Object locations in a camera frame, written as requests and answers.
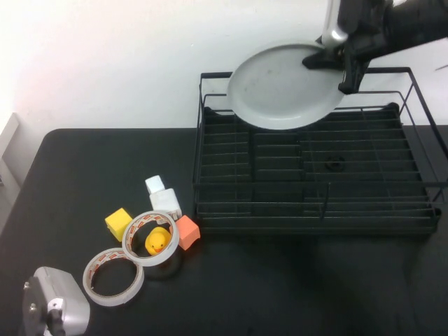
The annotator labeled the white small bottle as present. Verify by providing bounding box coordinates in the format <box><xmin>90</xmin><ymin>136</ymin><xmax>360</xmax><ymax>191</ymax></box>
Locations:
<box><xmin>148</xmin><ymin>188</ymin><xmax>183</xmax><ymax>225</ymax></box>

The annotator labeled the orange foam cube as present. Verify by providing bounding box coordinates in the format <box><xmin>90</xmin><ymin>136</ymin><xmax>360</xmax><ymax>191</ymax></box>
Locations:
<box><xmin>169</xmin><ymin>214</ymin><xmax>200</xmax><ymax>251</ymax></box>

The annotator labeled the black wire dish rack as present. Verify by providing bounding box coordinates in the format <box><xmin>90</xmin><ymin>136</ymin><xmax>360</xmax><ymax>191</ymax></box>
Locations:
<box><xmin>191</xmin><ymin>66</ymin><xmax>448</xmax><ymax>225</ymax></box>

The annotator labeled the small white foam cube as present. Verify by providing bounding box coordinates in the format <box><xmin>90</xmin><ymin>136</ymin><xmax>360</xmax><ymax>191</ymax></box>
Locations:
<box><xmin>144</xmin><ymin>176</ymin><xmax>165</xmax><ymax>195</ymax></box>

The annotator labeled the white double-sided tape roll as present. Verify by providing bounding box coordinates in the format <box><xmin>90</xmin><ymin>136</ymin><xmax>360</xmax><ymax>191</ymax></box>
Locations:
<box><xmin>122</xmin><ymin>210</ymin><xmax>181</xmax><ymax>267</ymax></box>
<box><xmin>82</xmin><ymin>247</ymin><xmax>145</xmax><ymax>307</ymax></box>

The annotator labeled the yellow foam cube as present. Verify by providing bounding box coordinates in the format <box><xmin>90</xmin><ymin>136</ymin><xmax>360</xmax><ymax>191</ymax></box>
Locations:
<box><xmin>104</xmin><ymin>207</ymin><xmax>134</xmax><ymax>243</ymax></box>

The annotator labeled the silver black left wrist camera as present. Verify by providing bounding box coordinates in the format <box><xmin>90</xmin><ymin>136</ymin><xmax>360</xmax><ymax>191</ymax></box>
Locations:
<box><xmin>22</xmin><ymin>266</ymin><xmax>91</xmax><ymax>336</ymax></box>

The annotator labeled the black plastic drip tray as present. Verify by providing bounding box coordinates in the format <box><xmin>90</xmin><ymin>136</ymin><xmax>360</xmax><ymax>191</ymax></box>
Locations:
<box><xmin>195</xmin><ymin>103</ymin><xmax>440</xmax><ymax>235</ymax></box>

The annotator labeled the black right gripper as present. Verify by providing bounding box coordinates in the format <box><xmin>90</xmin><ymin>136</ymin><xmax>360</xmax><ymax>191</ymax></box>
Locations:
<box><xmin>302</xmin><ymin>0</ymin><xmax>389</xmax><ymax>95</ymax></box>

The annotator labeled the grey panel beside table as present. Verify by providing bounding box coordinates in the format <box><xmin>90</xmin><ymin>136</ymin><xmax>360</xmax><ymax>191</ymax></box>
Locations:
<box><xmin>0</xmin><ymin>113</ymin><xmax>22</xmax><ymax>239</ymax></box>

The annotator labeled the white round plate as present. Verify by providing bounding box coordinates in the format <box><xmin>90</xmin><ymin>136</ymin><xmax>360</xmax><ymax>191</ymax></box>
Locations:
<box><xmin>226</xmin><ymin>43</ymin><xmax>347</xmax><ymax>131</ymax></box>

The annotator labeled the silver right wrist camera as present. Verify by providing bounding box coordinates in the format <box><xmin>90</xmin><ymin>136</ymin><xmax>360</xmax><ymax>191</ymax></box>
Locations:
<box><xmin>321</xmin><ymin>0</ymin><xmax>351</xmax><ymax>48</ymax></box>

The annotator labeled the yellow rubber duck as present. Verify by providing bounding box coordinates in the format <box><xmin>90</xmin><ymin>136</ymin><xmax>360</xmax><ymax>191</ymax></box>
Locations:
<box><xmin>144</xmin><ymin>226</ymin><xmax>172</xmax><ymax>256</ymax></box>

